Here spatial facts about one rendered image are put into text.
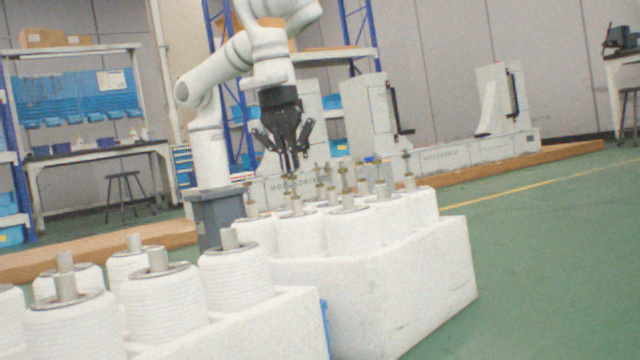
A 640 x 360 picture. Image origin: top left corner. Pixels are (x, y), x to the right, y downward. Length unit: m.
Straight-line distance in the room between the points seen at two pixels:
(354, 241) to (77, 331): 0.52
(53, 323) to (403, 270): 0.61
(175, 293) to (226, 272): 0.10
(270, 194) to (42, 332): 2.79
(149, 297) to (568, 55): 6.33
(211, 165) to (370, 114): 2.31
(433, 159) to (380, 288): 3.11
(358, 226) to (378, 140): 2.88
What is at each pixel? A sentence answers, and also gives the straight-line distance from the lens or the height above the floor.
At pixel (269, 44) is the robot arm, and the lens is 1.12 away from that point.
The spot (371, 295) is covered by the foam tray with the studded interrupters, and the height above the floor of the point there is 0.12.
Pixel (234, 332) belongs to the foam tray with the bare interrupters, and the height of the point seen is 0.17.
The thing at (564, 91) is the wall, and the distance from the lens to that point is 6.88.
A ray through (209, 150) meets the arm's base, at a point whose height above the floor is 0.41.
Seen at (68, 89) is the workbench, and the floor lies 1.48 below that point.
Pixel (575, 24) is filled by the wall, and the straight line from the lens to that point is 6.79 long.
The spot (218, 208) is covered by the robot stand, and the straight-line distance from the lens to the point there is 1.66.
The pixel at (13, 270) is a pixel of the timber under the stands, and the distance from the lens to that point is 3.00.
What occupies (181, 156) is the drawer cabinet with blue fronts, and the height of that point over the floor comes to 0.55.
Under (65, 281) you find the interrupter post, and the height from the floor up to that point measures 0.27.
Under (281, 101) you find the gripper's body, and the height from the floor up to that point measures 0.46.
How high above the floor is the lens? 0.36
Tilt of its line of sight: 3 degrees down
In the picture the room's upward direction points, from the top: 9 degrees counter-clockwise
